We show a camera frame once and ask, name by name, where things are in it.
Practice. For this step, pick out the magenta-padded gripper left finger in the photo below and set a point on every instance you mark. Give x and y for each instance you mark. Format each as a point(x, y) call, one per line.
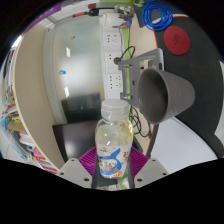
point(74, 170)

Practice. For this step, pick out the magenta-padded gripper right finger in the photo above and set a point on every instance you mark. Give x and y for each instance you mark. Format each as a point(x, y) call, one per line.
point(151, 169)

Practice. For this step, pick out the clear printed-label water bottle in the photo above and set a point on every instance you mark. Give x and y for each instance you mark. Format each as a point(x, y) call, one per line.
point(114, 133)

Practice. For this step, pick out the white paper sheet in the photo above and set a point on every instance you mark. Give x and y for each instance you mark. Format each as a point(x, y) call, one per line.
point(180, 146)

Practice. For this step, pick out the grey ribbed cup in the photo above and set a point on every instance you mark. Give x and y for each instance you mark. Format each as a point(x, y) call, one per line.
point(176, 91)

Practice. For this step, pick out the grey metal laptop stand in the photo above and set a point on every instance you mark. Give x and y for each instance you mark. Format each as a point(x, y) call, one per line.
point(131, 83)

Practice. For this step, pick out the black red-edged desk mat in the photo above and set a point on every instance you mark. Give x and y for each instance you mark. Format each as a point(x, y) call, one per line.
point(205, 66)

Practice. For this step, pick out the flat round red coaster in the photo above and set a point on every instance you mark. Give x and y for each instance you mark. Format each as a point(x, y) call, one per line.
point(177, 40)

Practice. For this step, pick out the ceiling lights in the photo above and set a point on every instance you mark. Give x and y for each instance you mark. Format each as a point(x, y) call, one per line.
point(16, 41)

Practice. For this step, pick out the white ceramic jar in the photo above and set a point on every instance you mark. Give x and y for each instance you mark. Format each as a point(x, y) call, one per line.
point(107, 19)

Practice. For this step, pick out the white wall socket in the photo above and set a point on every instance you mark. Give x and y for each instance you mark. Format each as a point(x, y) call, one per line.
point(111, 38)
point(111, 58)
point(115, 82)

